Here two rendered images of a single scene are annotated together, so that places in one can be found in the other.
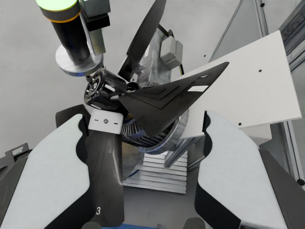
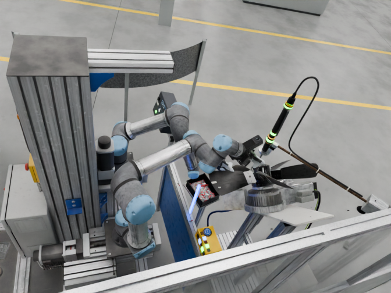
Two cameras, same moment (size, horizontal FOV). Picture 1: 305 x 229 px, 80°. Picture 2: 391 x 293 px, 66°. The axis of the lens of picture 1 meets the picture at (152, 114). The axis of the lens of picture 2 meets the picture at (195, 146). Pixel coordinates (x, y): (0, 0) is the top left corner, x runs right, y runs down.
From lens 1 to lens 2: 1.50 m
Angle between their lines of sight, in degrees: 38
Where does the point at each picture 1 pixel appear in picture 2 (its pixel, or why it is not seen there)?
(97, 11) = (273, 146)
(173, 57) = (301, 196)
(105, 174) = (231, 185)
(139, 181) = not seen: hidden behind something
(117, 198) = (226, 191)
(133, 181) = not seen: hidden behind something
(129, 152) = (240, 200)
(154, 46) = (300, 185)
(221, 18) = not seen: outside the picture
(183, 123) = (269, 210)
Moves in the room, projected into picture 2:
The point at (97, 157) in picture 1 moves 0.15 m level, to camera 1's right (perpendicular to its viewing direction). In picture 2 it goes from (235, 179) to (244, 199)
